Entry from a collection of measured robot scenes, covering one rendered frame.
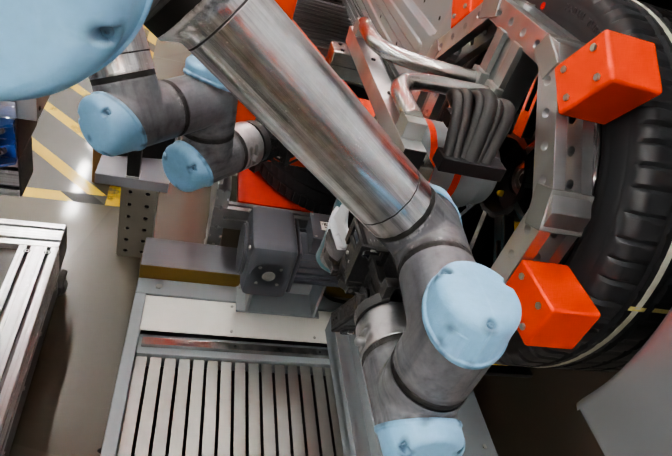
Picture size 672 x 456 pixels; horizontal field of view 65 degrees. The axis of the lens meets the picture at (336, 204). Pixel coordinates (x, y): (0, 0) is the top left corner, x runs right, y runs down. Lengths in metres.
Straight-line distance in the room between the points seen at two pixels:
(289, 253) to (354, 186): 0.87
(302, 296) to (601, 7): 1.16
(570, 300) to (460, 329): 0.32
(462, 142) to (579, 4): 0.33
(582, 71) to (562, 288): 0.27
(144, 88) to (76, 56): 0.41
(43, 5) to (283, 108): 0.22
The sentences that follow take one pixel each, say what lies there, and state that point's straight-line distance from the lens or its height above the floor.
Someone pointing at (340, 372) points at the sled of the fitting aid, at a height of 0.16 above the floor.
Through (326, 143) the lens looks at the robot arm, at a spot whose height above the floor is 1.05.
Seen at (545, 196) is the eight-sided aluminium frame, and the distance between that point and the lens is 0.71.
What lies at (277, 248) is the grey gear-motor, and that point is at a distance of 1.31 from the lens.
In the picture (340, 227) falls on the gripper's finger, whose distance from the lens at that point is 0.69.
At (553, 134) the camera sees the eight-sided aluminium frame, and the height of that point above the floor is 1.03.
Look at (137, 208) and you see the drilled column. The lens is 1.67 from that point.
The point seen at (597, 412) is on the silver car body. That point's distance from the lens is 0.79.
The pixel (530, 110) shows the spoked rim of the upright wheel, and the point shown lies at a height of 0.97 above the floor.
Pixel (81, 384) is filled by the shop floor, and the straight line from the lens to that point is 1.52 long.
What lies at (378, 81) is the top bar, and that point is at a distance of 0.80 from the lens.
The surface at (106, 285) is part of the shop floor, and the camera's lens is 1.72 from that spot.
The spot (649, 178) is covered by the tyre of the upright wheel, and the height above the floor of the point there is 1.03.
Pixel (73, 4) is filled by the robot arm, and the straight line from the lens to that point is 0.25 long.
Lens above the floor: 1.26
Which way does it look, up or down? 34 degrees down
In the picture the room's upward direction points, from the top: 20 degrees clockwise
